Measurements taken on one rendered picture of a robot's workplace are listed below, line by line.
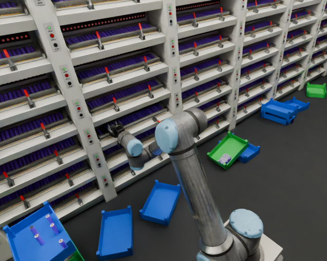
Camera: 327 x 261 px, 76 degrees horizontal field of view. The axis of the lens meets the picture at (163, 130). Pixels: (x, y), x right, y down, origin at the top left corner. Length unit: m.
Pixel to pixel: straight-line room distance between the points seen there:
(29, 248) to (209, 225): 0.80
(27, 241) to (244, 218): 1.02
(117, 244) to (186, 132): 0.98
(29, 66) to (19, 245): 0.83
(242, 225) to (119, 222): 0.86
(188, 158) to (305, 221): 1.08
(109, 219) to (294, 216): 1.24
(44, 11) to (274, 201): 1.74
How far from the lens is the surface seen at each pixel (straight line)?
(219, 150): 1.98
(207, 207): 0.89
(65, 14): 1.22
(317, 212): 1.77
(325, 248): 1.63
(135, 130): 1.53
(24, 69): 1.22
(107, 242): 1.56
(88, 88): 1.31
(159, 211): 1.60
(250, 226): 1.11
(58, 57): 1.22
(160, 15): 1.49
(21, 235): 1.30
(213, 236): 0.98
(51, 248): 1.17
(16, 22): 1.20
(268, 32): 2.39
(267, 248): 1.40
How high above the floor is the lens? 1.29
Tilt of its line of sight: 33 degrees down
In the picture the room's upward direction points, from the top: 7 degrees counter-clockwise
